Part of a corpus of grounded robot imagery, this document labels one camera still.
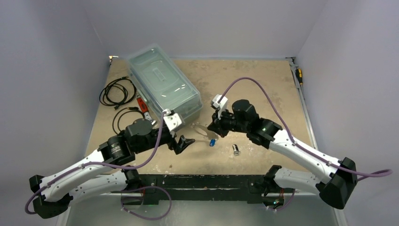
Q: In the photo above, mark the blue key tag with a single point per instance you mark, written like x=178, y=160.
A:
x=212, y=142

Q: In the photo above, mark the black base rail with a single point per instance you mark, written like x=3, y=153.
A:
x=252, y=189

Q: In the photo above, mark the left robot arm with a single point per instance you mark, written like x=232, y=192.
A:
x=112, y=167

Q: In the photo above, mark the small silver cylinder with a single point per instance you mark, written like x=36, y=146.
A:
x=236, y=150

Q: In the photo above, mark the clear plastic storage box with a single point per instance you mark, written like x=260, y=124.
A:
x=162, y=85

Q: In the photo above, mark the red handled adjustable wrench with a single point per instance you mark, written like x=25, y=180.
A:
x=145, y=110

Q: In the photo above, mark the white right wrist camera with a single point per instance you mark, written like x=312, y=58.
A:
x=219, y=103

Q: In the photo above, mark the yellow black screwdriver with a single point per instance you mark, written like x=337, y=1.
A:
x=299, y=76

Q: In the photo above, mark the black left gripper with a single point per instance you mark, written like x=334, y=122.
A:
x=183, y=142

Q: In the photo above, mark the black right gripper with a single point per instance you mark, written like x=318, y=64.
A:
x=218, y=124

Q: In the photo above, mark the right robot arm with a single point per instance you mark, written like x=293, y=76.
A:
x=332, y=179

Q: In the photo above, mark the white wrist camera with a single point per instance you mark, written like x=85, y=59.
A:
x=219, y=103
x=174, y=121

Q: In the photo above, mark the metal key organizer plate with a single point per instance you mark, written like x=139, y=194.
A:
x=202, y=130

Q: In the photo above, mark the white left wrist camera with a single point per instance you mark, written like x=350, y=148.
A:
x=174, y=121

